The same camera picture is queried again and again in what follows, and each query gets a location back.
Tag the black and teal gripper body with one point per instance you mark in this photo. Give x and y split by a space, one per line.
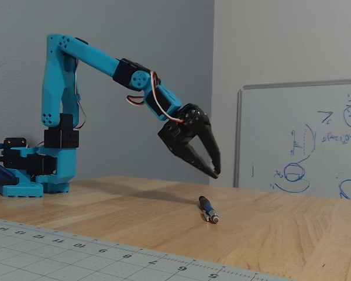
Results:
178 137

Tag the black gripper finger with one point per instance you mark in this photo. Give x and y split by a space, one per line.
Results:
197 161
209 137

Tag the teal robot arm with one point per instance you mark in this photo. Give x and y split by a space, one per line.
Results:
55 87

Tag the blue and silver pen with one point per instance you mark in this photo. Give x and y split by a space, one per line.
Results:
208 210

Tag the whiteboard with blue drawings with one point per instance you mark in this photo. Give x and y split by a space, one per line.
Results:
304 131

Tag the dark grey board panel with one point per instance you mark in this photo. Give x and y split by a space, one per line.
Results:
134 35

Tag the grey gridded cutting mat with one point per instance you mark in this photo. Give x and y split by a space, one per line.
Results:
61 257

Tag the blue table clamp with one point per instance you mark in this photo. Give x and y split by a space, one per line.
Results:
1 172

